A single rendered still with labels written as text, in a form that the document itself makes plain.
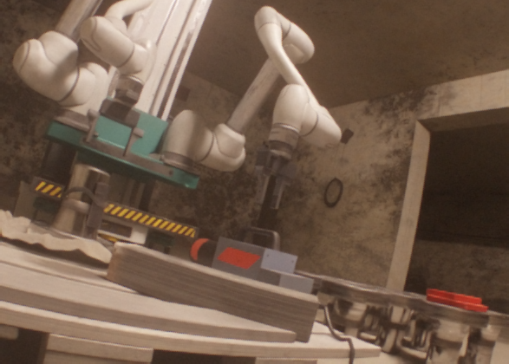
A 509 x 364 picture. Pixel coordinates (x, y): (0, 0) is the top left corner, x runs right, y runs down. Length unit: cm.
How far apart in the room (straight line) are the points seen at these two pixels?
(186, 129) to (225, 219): 517
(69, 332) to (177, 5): 172
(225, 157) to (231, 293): 102
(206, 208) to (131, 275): 572
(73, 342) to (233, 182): 630
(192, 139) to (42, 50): 70
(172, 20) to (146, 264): 141
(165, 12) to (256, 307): 156
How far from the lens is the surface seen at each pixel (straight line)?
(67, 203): 106
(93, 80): 146
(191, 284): 75
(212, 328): 60
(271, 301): 72
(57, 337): 51
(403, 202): 475
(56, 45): 138
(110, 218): 134
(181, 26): 196
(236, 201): 675
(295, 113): 112
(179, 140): 156
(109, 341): 53
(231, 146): 165
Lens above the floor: 30
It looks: 11 degrees up
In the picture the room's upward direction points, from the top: 15 degrees clockwise
